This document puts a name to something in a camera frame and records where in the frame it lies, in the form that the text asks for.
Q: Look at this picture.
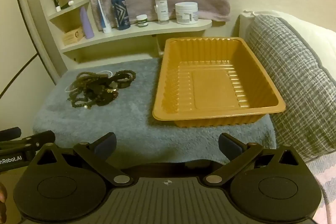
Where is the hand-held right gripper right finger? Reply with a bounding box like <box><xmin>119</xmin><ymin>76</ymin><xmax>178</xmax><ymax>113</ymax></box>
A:
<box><xmin>203</xmin><ymin>132</ymin><xmax>301</xmax><ymax>187</ymax></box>

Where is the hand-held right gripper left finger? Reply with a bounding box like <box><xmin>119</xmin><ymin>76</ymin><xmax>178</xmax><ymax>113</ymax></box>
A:
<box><xmin>35</xmin><ymin>132</ymin><xmax>134</xmax><ymax>187</ymax></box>

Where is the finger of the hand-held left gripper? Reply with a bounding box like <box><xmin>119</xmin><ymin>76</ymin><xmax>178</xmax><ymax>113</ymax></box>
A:
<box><xmin>0</xmin><ymin>127</ymin><xmax>22</xmax><ymax>142</ymax></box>
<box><xmin>0</xmin><ymin>131</ymin><xmax>56</xmax><ymax>153</ymax></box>

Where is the dark green bead necklace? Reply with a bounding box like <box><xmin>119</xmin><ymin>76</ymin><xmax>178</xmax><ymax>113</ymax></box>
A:
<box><xmin>67</xmin><ymin>82</ymin><xmax>119</xmax><ymax>110</ymax></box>

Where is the orange plastic tray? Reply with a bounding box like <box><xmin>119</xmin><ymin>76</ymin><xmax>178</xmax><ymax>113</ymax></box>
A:
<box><xmin>152</xmin><ymin>36</ymin><xmax>286</xmax><ymax>128</ymax></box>

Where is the white pearl necklace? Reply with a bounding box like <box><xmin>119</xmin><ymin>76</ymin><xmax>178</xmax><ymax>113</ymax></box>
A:
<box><xmin>65</xmin><ymin>70</ymin><xmax>114</xmax><ymax>94</ymax></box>

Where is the person's left hand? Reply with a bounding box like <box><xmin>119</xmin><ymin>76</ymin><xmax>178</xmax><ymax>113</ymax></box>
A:
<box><xmin>0</xmin><ymin>182</ymin><xmax>7</xmax><ymax>216</ymax></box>

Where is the blue-grey fleece towel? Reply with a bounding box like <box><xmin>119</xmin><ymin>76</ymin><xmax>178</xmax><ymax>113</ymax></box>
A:
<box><xmin>33</xmin><ymin>58</ymin><xmax>278</xmax><ymax>165</ymax></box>

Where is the grey woven pillow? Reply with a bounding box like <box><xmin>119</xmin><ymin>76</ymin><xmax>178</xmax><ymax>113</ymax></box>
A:
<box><xmin>245</xmin><ymin>14</ymin><xmax>336</xmax><ymax>162</ymax></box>

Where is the small cardboard box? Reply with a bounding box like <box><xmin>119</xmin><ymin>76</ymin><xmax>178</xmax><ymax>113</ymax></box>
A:
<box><xmin>62</xmin><ymin>26</ymin><xmax>86</xmax><ymax>46</ymax></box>

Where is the pink chevron blanket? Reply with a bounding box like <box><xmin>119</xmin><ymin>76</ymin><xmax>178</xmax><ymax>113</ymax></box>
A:
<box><xmin>309</xmin><ymin>158</ymin><xmax>336</xmax><ymax>224</ymax></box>

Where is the purple cone bottle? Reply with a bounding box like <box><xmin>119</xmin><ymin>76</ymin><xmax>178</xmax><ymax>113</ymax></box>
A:
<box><xmin>80</xmin><ymin>6</ymin><xmax>95</xmax><ymax>39</ymax></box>

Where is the cream corner shelf unit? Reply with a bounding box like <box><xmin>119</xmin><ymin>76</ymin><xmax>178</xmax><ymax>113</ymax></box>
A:
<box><xmin>17</xmin><ymin>0</ymin><xmax>213</xmax><ymax>78</ymax></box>

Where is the small green-label jar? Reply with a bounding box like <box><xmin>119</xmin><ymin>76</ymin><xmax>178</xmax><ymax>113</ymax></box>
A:
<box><xmin>136</xmin><ymin>14</ymin><xmax>148</xmax><ymax>28</ymax></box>

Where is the white and blue tube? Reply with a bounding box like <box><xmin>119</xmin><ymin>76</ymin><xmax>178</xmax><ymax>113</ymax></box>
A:
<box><xmin>95</xmin><ymin>0</ymin><xmax>112</xmax><ymax>34</ymax></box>

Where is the dark blue spray bottle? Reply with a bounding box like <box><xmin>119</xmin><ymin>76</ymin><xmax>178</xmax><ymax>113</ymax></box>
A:
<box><xmin>110</xmin><ymin>0</ymin><xmax>131</xmax><ymax>31</ymax></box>

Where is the white cream jar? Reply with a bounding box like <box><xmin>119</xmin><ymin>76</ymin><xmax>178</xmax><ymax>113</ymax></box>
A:
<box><xmin>175</xmin><ymin>2</ymin><xmax>199</xmax><ymax>25</ymax></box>

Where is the white quilted pillow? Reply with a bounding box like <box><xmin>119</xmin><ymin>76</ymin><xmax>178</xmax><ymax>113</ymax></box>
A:
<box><xmin>240</xmin><ymin>10</ymin><xmax>336</xmax><ymax>78</ymax></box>

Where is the clear spray bottle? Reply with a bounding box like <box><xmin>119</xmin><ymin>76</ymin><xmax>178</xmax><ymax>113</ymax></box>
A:
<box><xmin>154</xmin><ymin>0</ymin><xmax>171</xmax><ymax>25</ymax></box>

